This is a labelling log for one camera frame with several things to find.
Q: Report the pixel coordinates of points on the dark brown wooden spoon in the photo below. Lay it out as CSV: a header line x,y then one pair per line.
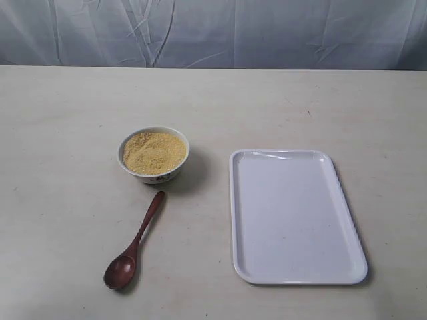
x,y
121,270

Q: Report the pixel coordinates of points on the yellow-brown powder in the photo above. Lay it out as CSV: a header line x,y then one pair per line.
x,y
150,153

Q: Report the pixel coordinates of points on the white patterned ceramic bowl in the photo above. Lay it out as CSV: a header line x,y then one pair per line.
x,y
154,179

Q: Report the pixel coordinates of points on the white rectangular plastic tray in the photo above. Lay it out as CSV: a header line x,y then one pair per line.
x,y
290,222

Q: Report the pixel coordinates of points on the grey wrinkled backdrop curtain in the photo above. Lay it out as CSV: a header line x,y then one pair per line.
x,y
216,34

